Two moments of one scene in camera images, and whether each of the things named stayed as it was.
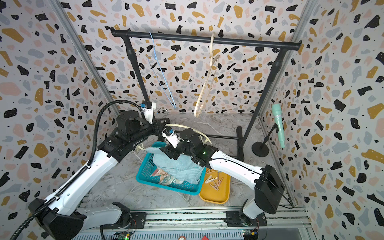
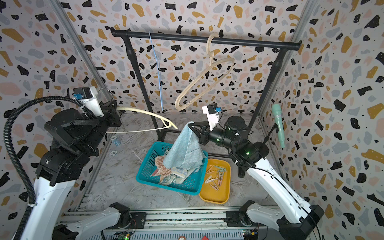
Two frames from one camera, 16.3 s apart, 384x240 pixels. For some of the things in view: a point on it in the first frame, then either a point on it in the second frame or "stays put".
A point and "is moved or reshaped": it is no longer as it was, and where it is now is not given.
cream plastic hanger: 140,146 is moved or reshaped
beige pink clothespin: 215,186 stays put
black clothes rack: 280,46 stays put
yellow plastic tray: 216,187 stays put
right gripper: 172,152 to 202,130
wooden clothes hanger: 214,61 is moved or reshaped
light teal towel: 183,168 is moved or reshaped
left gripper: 160,126 to 110,112
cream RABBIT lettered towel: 166,179 to 161,171
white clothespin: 209,179 stays put
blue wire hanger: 155,62 is moved or reshaped
